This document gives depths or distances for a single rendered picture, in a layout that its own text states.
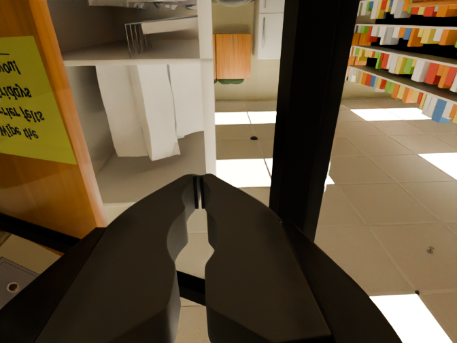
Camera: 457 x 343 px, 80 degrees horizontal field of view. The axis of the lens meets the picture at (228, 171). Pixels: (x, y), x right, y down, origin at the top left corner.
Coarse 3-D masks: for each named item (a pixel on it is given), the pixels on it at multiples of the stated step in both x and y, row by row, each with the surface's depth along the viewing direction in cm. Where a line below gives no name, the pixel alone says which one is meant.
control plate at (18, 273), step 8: (0, 264) 26; (8, 264) 27; (16, 264) 27; (0, 272) 26; (8, 272) 26; (16, 272) 27; (24, 272) 27; (32, 272) 28; (0, 280) 25; (8, 280) 26; (16, 280) 26; (24, 280) 27; (32, 280) 27; (0, 288) 25; (0, 296) 24; (8, 296) 25; (0, 304) 24
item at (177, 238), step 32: (160, 192) 11; (192, 192) 12; (128, 224) 9; (160, 224) 9; (96, 256) 8; (128, 256) 8; (160, 256) 8; (96, 288) 7; (128, 288) 7; (160, 288) 7; (64, 320) 6; (96, 320) 6; (128, 320) 6; (160, 320) 6
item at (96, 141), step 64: (0, 0) 14; (64, 0) 12; (128, 0) 11; (192, 0) 10; (256, 0) 10; (0, 64) 16; (64, 64) 14; (128, 64) 13; (192, 64) 12; (256, 64) 11; (0, 128) 19; (64, 128) 16; (128, 128) 14; (192, 128) 13; (256, 128) 12; (0, 192) 23; (64, 192) 19; (128, 192) 17; (256, 192) 13; (192, 256) 17
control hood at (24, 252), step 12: (0, 240) 28; (12, 240) 28; (24, 240) 29; (0, 252) 27; (12, 252) 28; (24, 252) 28; (36, 252) 29; (48, 252) 30; (24, 264) 28; (36, 264) 29; (48, 264) 29
